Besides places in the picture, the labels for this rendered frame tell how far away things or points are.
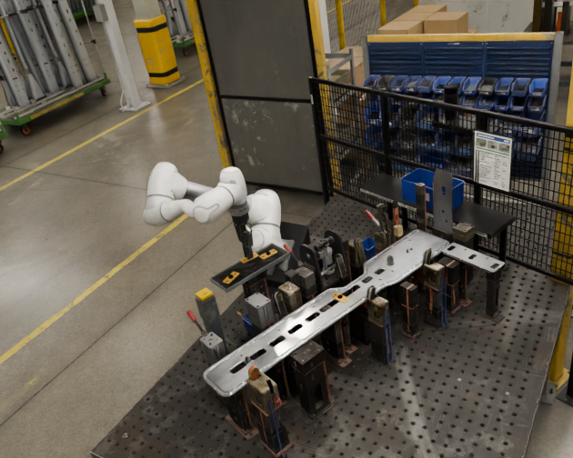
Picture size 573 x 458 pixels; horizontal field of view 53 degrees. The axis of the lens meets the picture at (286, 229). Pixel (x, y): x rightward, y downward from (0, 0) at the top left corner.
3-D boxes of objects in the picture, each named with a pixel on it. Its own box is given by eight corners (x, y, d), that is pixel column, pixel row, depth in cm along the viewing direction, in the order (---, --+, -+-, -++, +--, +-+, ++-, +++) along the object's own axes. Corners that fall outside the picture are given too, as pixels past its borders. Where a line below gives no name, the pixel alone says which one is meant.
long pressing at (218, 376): (229, 403, 218) (228, 401, 217) (198, 374, 234) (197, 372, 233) (453, 243, 286) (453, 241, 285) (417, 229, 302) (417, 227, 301)
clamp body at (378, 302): (385, 369, 260) (380, 310, 243) (366, 356, 269) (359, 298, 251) (398, 358, 265) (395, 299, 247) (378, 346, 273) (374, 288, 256)
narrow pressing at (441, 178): (451, 233, 292) (451, 174, 274) (433, 226, 300) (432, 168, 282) (452, 233, 292) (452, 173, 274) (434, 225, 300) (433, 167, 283)
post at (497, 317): (497, 323, 274) (500, 274, 259) (477, 313, 282) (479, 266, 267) (505, 316, 277) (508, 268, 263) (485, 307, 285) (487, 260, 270)
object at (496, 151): (510, 194, 288) (514, 137, 272) (471, 183, 304) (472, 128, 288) (512, 193, 289) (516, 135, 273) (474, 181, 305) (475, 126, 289)
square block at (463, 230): (465, 291, 298) (466, 232, 280) (451, 284, 304) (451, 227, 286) (474, 283, 302) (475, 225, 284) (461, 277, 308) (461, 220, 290)
